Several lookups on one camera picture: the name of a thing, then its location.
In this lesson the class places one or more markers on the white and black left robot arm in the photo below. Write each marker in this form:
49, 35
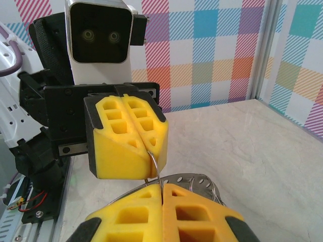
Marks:
15, 121

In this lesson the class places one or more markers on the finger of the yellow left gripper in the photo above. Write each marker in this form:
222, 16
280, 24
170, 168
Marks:
156, 141
113, 156

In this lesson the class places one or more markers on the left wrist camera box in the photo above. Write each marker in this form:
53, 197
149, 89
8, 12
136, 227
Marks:
98, 32

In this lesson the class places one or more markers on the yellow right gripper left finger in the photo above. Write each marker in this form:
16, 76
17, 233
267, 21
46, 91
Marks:
131, 221

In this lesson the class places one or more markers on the aluminium mounting rail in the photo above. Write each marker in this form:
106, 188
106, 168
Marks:
32, 232

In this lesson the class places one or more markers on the aluminium corner post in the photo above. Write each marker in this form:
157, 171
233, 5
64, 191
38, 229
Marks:
263, 50

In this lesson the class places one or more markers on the perforated metal keyring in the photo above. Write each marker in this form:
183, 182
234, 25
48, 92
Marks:
184, 179

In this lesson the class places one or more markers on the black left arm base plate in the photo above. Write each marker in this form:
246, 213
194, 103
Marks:
48, 211

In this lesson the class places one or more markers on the silver key with green tag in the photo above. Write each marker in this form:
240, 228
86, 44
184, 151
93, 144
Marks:
158, 170

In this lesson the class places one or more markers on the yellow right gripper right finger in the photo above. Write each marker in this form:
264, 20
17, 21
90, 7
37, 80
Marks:
196, 221

